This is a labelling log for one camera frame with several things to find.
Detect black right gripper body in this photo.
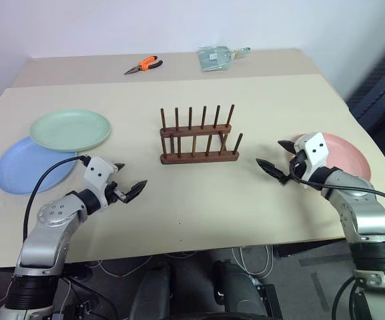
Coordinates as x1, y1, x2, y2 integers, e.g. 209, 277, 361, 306
287, 151, 313, 183

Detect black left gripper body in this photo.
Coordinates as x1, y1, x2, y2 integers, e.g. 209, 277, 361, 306
104, 181, 128, 205

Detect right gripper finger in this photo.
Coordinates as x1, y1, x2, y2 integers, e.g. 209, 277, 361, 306
256, 159, 290, 185
277, 139, 297, 155

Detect brown wooden dish rack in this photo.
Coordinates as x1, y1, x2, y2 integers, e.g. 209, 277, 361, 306
159, 103, 244, 165

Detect red plate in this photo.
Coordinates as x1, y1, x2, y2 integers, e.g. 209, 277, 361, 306
288, 132, 372, 181

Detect green plate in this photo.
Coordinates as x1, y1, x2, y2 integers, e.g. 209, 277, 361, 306
29, 109, 113, 153

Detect blue plate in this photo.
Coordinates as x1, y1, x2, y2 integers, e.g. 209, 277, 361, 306
0, 135, 79, 195

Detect green plastic pouch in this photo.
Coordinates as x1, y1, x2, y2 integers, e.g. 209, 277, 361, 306
197, 45, 236, 72

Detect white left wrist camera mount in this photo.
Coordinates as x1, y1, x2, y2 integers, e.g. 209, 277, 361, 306
83, 156, 119, 208

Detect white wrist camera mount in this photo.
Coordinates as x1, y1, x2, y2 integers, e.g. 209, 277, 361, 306
293, 131, 330, 191
83, 156, 119, 208

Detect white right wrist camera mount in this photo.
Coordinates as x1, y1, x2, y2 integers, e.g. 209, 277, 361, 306
293, 131, 330, 191

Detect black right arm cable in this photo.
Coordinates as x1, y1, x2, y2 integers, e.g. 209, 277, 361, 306
288, 159, 385, 214

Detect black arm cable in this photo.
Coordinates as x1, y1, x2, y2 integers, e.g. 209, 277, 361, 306
288, 159, 385, 214
23, 155, 90, 243

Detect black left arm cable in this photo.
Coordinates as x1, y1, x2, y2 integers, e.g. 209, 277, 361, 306
23, 155, 90, 243

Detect white floor cable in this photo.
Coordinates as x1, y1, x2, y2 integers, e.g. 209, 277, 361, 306
229, 245, 275, 278

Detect orange handled pliers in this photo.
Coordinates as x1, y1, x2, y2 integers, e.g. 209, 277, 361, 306
123, 55, 164, 76

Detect dark ribbed wall panel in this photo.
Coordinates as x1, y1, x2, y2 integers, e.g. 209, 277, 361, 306
344, 31, 385, 136

